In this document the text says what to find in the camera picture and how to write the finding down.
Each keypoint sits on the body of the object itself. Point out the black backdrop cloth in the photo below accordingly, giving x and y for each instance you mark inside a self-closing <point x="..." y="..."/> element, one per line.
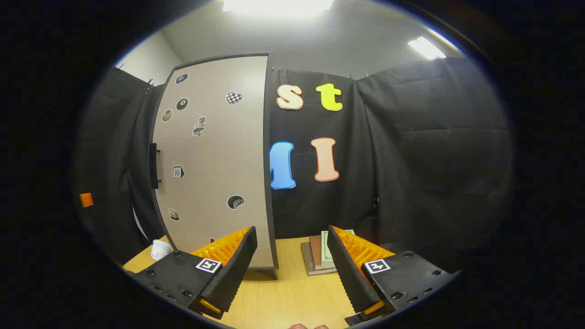
<point x="411" y="160"/>

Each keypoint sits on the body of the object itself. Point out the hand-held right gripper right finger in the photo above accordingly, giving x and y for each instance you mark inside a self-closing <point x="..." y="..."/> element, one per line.
<point x="349" y="269"/>

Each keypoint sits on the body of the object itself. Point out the pale green book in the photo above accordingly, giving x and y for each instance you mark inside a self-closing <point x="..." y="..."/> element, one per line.
<point x="326" y="249"/>

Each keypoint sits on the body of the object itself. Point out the white crumpled cloth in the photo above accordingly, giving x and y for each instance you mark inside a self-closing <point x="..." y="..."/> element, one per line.
<point x="161" y="250"/>

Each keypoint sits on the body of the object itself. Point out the grey book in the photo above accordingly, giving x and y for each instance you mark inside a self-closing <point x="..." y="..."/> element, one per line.
<point x="307" y="261"/>

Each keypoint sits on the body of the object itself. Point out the large ceiling light panel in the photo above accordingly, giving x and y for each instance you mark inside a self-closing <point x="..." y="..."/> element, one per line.
<point x="279" y="5"/>

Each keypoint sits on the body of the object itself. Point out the small ceiling light panel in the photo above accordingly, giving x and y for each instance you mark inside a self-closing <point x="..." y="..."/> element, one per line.
<point x="426" y="47"/>

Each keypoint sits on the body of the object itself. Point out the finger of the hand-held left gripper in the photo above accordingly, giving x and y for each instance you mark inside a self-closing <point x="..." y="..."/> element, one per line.
<point x="86" y="200"/>

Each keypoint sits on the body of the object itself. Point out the brown book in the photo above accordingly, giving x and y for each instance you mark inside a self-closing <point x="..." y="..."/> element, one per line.
<point x="315" y="249"/>

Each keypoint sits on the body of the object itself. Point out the grey cabinet door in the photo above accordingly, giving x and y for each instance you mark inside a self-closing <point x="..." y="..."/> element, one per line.
<point x="215" y="160"/>

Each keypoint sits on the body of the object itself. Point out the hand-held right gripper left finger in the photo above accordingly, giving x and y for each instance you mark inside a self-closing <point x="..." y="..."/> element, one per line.
<point x="237" y="269"/>

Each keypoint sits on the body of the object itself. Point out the dark grey cabinet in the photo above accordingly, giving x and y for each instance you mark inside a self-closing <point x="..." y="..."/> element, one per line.
<point x="270" y="183"/>

